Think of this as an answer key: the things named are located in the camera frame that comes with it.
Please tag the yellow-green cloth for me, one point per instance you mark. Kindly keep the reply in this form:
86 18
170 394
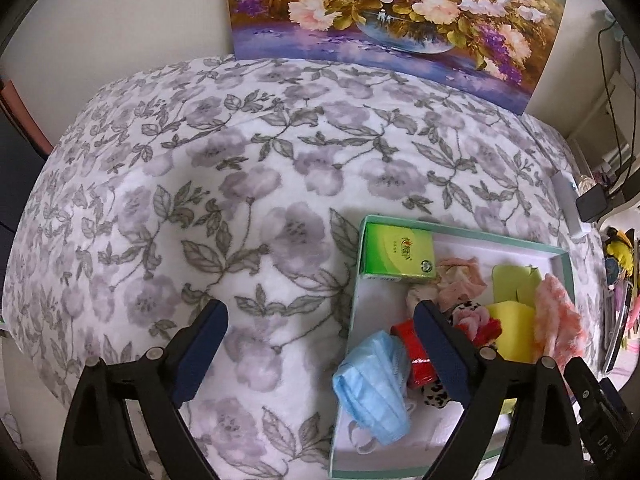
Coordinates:
510 282

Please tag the floral painting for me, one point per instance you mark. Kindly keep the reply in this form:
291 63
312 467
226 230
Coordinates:
400 10

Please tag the black charger adapter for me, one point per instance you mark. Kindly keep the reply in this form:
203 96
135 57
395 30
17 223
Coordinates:
590 202

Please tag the pink white striped fluffy sock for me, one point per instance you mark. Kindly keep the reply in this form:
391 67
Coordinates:
555 320

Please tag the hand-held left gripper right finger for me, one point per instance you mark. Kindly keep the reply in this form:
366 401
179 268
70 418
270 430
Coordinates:
440 355

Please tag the red knitted scrunchie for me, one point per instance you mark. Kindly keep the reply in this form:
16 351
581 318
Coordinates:
487 330

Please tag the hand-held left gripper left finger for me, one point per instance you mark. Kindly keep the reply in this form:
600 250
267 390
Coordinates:
202 355

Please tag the leopard print scrunchie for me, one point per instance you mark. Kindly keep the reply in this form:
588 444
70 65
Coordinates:
432 396

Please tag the teal shallow cardboard box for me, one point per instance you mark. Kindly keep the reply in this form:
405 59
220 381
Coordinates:
440 435

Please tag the blue face mask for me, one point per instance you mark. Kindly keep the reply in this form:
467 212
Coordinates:
370 390

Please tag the grey floral fleece blanket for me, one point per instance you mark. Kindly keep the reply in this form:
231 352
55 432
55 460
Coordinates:
200 185

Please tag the green tissue pack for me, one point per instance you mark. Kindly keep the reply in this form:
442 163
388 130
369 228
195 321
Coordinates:
400 252

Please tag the pale pink cloth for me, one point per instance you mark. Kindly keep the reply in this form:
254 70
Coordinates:
460 280

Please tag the dark blue cabinet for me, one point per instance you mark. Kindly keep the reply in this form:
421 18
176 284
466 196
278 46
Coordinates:
15 185

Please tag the yellow green scouring sponge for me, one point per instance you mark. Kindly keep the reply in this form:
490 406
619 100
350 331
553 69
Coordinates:
510 330

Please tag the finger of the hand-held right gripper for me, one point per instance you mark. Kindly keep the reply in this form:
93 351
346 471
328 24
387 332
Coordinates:
577 377

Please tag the red tape roll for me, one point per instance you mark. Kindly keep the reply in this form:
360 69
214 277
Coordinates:
405 335

